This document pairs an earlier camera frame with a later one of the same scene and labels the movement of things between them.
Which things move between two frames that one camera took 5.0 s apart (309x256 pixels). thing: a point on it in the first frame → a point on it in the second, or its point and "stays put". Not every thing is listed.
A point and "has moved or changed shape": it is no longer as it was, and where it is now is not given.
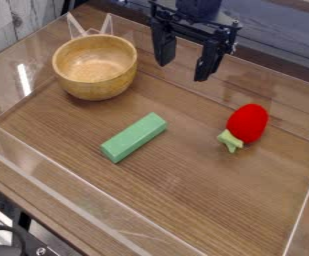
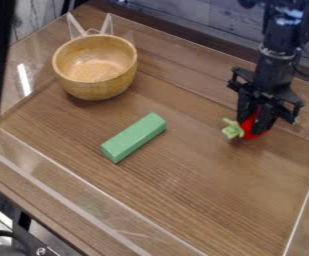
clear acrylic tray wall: [177, 167] stays put
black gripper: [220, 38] → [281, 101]
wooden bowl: [96, 66] stays put
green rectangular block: [133, 137] stays put
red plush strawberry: [247, 124] has moved or changed shape
